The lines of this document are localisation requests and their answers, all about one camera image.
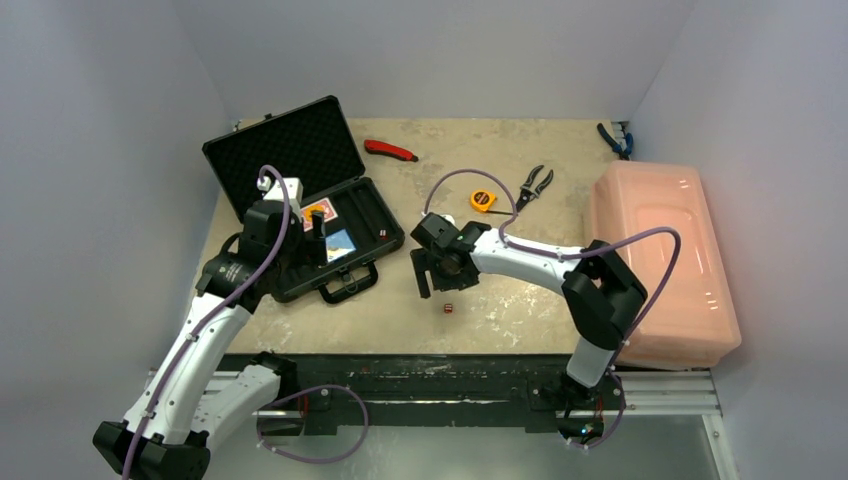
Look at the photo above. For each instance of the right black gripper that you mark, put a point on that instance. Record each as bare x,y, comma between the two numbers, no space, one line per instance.
424,266

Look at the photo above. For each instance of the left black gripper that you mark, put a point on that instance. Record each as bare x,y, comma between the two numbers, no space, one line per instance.
302,258

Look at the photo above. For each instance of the blue playing card deck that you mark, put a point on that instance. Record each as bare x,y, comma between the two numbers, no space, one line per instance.
338,245

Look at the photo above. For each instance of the orange big blind button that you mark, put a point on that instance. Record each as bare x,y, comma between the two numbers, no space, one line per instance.
311,211

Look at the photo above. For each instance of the red playing card deck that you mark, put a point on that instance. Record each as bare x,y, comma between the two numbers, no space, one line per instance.
331,212

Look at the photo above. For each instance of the black poker set case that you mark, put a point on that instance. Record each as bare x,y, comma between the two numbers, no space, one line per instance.
314,144

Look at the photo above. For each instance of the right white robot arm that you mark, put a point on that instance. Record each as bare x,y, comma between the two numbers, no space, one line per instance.
602,293

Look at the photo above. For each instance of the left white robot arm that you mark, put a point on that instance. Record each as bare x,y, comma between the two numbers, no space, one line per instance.
171,431

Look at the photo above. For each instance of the yellow tape measure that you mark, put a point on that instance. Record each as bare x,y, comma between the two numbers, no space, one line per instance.
483,201

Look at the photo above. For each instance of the red utility knife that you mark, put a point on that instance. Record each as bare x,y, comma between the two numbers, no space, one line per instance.
376,147

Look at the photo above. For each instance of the black handled pliers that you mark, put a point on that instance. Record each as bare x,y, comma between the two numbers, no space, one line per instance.
532,189

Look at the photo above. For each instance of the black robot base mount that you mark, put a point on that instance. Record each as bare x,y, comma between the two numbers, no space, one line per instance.
527,391

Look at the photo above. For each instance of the blue handled pliers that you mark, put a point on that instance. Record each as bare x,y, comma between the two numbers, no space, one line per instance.
622,148

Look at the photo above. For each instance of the aluminium rail frame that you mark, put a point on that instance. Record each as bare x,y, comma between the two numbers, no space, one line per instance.
645,394

